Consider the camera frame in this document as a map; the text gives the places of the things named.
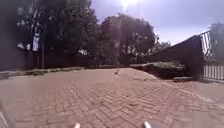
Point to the red brick path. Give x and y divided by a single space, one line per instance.
106 96

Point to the group of dark trees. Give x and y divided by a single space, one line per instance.
73 30

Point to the green plants strip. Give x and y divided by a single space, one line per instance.
165 66

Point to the grass verge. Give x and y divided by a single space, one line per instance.
43 71

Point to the robot's own part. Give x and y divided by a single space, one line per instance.
147 125
77 125

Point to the barred metal gate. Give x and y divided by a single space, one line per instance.
213 56

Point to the dark boundary wall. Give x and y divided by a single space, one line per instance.
183 55

